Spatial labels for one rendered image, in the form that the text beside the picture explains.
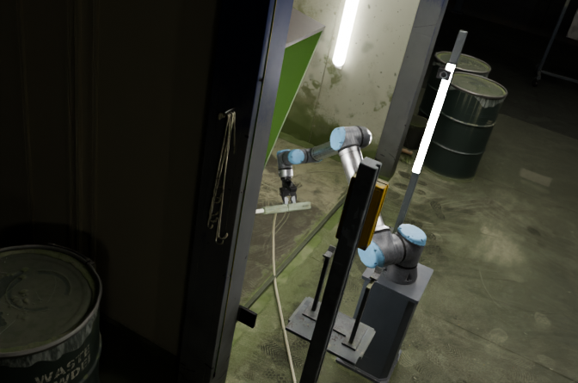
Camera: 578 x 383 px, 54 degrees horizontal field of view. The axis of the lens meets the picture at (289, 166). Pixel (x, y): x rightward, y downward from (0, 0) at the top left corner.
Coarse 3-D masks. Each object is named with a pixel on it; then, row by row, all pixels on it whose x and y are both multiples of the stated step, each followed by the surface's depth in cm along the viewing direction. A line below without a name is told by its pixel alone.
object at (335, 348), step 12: (300, 312) 236; (288, 324) 229; (300, 324) 230; (312, 324) 231; (300, 336) 225; (336, 336) 228; (336, 348) 222; (348, 348) 223; (360, 348) 225; (348, 360) 218
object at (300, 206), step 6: (288, 204) 347; (294, 204) 348; (300, 204) 349; (306, 204) 351; (258, 210) 340; (264, 210) 341; (270, 210) 342; (276, 210) 343; (282, 210) 345; (288, 210) 347; (294, 210) 348
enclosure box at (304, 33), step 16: (304, 16) 312; (288, 32) 284; (304, 32) 293; (320, 32) 315; (288, 48) 328; (304, 48) 323; (288, 64) 331; (304, 64) 327; (288, 80) 336; (288, 96) 340; (288, 112) 344; (272, 128) 353; (272, 144) 358
